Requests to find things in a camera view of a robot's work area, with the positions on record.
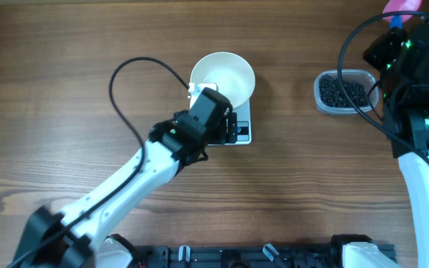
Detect right black camera cable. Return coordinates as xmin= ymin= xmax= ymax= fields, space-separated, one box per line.
xmin=337 ymin=10 xmax=429 ymax=204

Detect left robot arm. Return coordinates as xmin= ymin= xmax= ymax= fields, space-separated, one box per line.
xmin=11 ymin=87 xmax=236 ymax=267

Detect black camera cable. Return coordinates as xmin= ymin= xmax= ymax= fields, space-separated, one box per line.
xmin=7 ymin=56 xmax=191 ymax=268
xmin=337 ymin=10 xmax=429 ymax=204

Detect left black camera cable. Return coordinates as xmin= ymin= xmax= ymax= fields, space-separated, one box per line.
xmin=7 ymin=56 xmax=191 ymax=268

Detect black beans in container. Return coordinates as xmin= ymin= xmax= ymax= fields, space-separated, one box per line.
xmin=319 ymin=75 xmax=368 ymax=108

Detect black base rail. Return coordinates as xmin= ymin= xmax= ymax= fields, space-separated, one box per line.
xmin=129 ymin=243 xmax=342 ymax=268

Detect pink scoop with blue handle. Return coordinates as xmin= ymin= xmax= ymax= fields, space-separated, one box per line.
xmin=381 ymin=0 xmax=423 ymax=30

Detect clear plastic container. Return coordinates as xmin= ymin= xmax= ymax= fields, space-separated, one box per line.
xmin=314 ymin=69 xmax=380 ymax=115

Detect white bowl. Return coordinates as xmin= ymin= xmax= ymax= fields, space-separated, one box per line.
xmin=190 ymin=52 xmax=255 ymax=109

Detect white digital kitchen scale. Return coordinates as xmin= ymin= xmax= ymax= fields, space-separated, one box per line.
xmin=213 ymin=101 xmax=252 ymax=146

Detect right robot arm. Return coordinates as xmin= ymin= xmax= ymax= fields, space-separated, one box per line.
xmin=363 ymin=24 xmax=429 ymax=267

